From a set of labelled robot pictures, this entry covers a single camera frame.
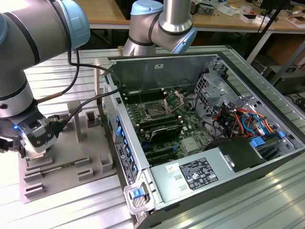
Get black cable brass sleeve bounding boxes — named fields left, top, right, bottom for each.
left=37, top=47, right=80, bottom=103

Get black graphics card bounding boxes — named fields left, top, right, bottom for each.
left=149, top=124, right=182, bottom=144

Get brown cardboard box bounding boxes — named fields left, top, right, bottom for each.
left=285, top=15, right=305, bottom=29

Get white wrist camera black mount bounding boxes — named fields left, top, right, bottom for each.
left=22, top=119, right=58, bottom=154

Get black equipment case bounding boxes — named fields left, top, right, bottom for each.
left=271, top=66, right=305, bottom=96

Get CPU socket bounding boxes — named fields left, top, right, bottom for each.
left=142, top=101, right=170, bottom=121

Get silver chipset heat sink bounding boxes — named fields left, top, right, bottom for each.
left=182, top=137, right=200, bottom=154

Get small metal device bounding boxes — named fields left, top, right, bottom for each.
left=192, top=2, right=218, bottom=15

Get black camera cable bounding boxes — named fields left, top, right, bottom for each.
left=47, top=47, right=122, bottom=131

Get metal socket cover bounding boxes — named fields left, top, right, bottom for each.
left=163, top=91, right=186, bottom=113

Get blue case latch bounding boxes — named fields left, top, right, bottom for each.
left=132, top=187, right=144, bottom=199

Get white papers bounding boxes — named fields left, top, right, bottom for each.
left=214, top=3, right=241, bottom=16

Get black RAM slot bank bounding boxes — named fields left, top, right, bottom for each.
left=122, top=88, right=167, bottom=104
left=137, top=114, right=183, bottom=131

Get grey power supply unit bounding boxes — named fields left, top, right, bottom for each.
left=149, top=146, right=239, bottom=208

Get black expansion slot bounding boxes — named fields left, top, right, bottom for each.
left=145, top=152, right=179, bottom=166
left=143, top=146, right=176, bottom=157

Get white open box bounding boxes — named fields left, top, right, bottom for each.
left=240, top=13, right=264, bottom=25

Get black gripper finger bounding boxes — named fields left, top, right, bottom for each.
left=0, top=137, right=26, bottom=160

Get open grey PC case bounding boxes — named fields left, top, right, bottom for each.
left=93, top=45, right=305, bottom=229

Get black plastic air shroud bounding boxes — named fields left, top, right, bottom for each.
left=204, top=137, right=267, bottom=174

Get green motherboard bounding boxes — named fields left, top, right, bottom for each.
left=121, top=88, right=215, bottom=167

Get blue data wire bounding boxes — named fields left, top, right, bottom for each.
left=241, top=111, right=265, bottom=137

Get orange red wire bundle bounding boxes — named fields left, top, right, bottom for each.
left=212, top=106, right=280, bottom=140

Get grey plastic parts rack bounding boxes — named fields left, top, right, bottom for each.
left=18, top=100, right=117, bottom=205

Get silver metal drive cage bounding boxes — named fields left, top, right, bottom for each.
left=193, top=56, right=242, bottom=113

